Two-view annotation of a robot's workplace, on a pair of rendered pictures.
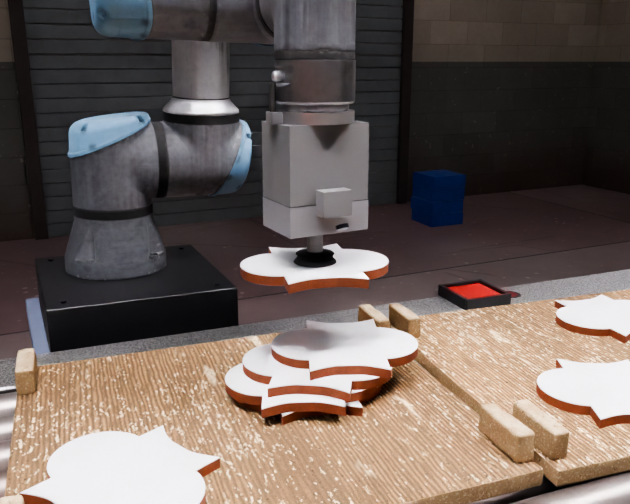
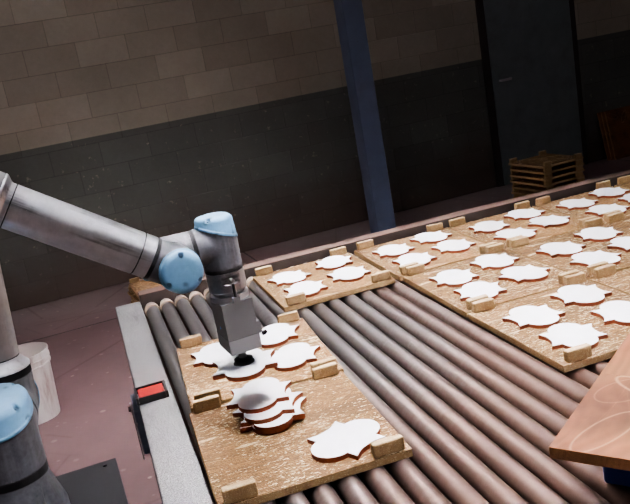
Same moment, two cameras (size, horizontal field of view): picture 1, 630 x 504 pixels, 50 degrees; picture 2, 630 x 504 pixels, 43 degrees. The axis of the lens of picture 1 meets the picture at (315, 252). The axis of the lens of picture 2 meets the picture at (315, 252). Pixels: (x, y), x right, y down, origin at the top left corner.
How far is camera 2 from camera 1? 1.54 m
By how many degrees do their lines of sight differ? 80
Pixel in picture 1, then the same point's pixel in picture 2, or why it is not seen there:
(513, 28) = not seen: outside the picture
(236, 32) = not seen: hidden behind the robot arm
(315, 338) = (252, 399)
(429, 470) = (341, 388)
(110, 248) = (58, 488)
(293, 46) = (237, 264)
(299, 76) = (241, 276)
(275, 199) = (243, 336)
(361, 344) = (262, 388)
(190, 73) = (10, 338)
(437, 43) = not seen: outside the picture
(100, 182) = (37, 442)
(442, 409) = (296, 388)
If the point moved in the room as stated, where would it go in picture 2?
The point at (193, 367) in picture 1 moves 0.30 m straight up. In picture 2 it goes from (236, 451) to (203, 302)
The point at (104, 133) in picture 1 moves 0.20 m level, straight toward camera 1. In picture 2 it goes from (28, 402) to (148, 372)
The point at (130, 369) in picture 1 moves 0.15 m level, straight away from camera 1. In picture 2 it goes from (232, 469) to (150, 492)
